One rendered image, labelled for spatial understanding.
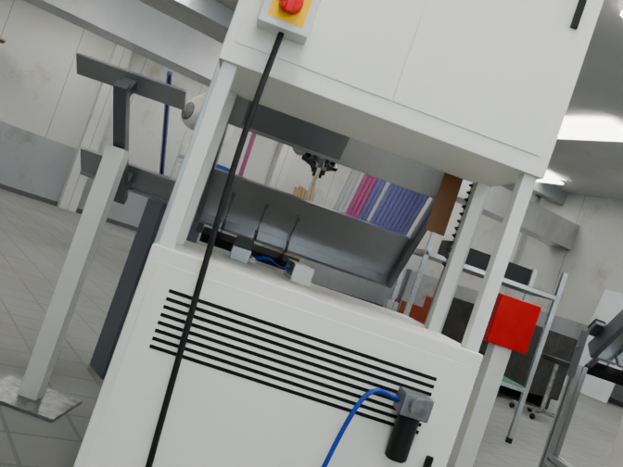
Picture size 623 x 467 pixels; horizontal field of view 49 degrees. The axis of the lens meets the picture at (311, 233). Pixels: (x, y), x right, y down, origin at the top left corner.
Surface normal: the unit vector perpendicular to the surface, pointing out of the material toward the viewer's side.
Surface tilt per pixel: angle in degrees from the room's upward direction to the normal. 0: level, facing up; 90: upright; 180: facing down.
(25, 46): 90
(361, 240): 134
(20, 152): 90
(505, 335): 90
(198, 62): 90
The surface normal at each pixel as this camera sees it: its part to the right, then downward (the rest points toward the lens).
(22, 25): 0.51, 0.15
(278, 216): -0.14, 0.66
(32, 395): 0.00, -0.03
